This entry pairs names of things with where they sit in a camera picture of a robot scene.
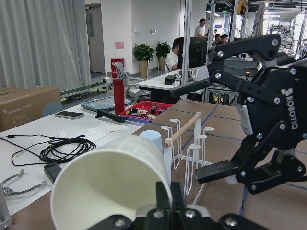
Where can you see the pale green plastic cup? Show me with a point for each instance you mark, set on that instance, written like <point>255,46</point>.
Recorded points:
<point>117,178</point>

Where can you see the black computer monitor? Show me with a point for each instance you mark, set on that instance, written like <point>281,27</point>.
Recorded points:
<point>197,51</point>

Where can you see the potted plant left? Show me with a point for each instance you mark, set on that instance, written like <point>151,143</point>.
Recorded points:
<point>143,53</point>

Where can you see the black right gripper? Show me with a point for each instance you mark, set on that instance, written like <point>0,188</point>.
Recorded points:
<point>272,108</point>

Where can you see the black power adapter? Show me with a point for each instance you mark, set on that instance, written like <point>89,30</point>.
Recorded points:
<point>52,170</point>

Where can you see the cardboard box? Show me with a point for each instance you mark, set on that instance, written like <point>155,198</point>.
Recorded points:
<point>20,106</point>

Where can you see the black smartphone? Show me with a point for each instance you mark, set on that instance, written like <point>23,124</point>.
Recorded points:
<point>69,115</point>

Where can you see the red fire cabinet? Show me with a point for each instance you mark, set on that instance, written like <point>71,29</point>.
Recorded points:
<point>117,67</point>

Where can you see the potted plant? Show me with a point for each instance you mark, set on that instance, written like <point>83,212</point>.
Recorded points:
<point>143,53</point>
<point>162,51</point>

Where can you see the red parts tray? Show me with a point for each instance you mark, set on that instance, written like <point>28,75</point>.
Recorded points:
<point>145,111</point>

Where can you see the blue teach pendant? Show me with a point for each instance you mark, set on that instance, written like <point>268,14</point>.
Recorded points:
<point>106,103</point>

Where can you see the red water bottle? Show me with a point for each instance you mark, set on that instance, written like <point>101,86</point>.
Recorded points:
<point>119,95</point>

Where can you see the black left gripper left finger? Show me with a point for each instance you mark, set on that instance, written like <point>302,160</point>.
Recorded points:
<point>163,208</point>

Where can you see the potted plant right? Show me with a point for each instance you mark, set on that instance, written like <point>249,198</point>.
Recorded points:
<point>162,51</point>

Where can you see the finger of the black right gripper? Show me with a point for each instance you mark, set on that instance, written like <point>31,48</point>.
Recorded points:
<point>201,80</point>
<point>216,171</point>

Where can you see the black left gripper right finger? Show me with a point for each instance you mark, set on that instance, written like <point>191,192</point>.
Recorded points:
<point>178,206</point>

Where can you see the seated man at monitor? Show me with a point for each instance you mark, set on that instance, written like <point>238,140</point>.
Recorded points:
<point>171,62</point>

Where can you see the light blue plastic cup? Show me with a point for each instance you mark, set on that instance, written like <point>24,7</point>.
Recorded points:
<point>153,136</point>

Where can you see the white wire cup rack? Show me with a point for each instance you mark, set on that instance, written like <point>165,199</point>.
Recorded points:
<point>195,156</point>

